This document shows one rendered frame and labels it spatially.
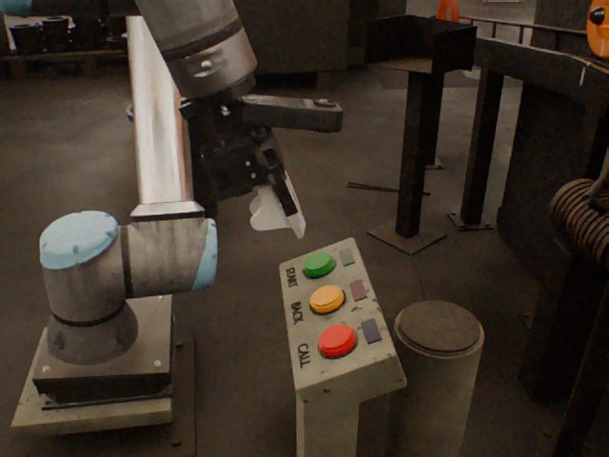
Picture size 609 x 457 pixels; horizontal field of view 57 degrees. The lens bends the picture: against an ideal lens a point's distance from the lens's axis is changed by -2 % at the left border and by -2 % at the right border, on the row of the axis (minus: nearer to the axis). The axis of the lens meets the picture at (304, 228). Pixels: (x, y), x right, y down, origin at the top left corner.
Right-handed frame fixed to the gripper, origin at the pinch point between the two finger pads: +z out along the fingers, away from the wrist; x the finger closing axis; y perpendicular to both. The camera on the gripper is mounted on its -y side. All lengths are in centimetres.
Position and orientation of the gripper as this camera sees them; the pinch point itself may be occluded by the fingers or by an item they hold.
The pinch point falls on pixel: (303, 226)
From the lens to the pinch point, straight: 71.0
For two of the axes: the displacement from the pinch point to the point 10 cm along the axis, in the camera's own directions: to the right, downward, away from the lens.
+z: 3.4, 8.0, 4.9
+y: -9.3, 3.5, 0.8
